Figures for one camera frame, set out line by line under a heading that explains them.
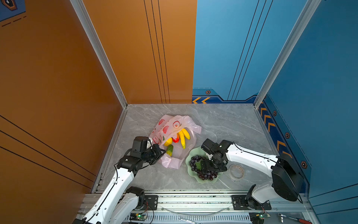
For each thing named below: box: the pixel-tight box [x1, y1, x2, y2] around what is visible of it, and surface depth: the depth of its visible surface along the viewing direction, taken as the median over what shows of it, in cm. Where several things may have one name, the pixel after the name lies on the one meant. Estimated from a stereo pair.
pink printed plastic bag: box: [149, 114, 202, 170], surface depth 93 cm
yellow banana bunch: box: [178, 128, 191, 150], surface depth 96 cm
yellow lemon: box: [164, 137, 173, 147], surface depth 94 cm
